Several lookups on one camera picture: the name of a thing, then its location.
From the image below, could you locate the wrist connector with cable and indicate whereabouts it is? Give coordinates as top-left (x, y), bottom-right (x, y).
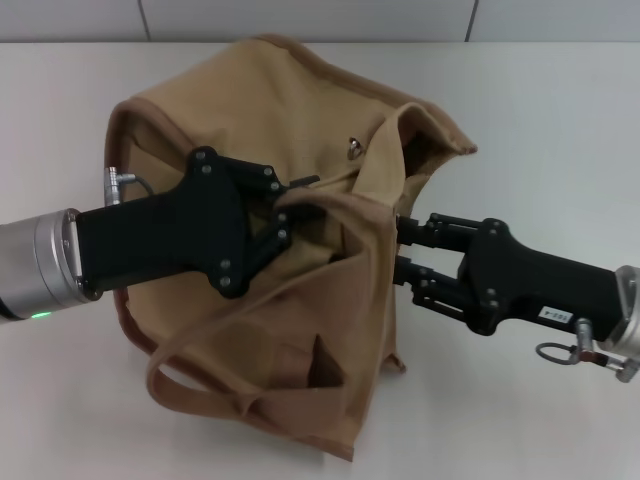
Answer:
top-left (534, 317), bottom-right (640, 385)
top-left (102, 168), bottom-right (157, 207)

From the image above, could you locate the left wrist connector with cable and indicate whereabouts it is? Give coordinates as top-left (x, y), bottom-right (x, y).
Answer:
top-left (102, 168), bottom-right (157, 207)

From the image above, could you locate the right wrist connector with cable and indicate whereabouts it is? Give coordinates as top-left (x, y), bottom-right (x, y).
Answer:
top-left (534, 317), bottom-right (640, 385)

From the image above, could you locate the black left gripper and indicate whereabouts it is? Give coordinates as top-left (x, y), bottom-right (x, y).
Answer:
top-left (74, 145), bottom-right (329, 302)

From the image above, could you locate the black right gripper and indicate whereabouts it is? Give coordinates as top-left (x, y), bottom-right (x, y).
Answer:
top-left (394, 211), bottom-right (630, 342)

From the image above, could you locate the khaki canvas food bag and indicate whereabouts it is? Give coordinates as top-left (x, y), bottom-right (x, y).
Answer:
top-left (107, 33), bottom-right (479, 452)

